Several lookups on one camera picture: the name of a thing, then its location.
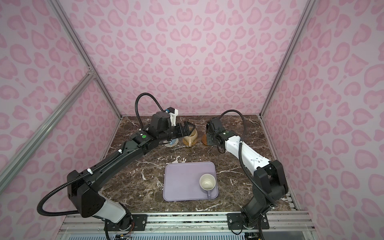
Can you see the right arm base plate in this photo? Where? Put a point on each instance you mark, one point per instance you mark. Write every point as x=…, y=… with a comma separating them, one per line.
x=239, y=221

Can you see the lavender plastic tray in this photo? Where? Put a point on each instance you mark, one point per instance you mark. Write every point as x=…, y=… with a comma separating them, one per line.
x=182, y=182

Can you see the white lavender mug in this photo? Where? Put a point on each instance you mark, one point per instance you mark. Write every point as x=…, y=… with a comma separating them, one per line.
x=207, y=183

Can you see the aluminium diagonal frame strut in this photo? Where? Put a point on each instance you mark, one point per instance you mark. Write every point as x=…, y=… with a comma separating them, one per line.
x=19, y=160

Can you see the aluminium front rail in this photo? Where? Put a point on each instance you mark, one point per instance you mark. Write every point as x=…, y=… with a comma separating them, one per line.
x=286, y=225

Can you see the beige yellow mug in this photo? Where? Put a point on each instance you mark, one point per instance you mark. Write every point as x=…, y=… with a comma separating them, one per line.
x=191, y=140

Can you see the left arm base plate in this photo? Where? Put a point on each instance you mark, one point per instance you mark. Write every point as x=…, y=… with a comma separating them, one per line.
x=135, y=222

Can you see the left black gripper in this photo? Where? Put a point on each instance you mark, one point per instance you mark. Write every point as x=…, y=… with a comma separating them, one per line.
x=182, y=133

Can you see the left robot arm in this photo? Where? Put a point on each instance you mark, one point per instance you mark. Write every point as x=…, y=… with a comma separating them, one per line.
x=84, y=194

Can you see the brown wooden round coaster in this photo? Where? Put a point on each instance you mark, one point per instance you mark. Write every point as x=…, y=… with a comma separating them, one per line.
x=204, y=140

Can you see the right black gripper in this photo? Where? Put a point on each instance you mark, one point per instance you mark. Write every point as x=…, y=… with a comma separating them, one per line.
x=209, y=135

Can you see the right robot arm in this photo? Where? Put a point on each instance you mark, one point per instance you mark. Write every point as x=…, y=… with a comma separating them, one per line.
x=267, y=177

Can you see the light blue mug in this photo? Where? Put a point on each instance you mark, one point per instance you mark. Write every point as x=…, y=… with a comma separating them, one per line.
x=172, y=141

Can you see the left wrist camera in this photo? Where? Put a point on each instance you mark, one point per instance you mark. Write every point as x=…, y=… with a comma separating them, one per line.
x=173, y=115

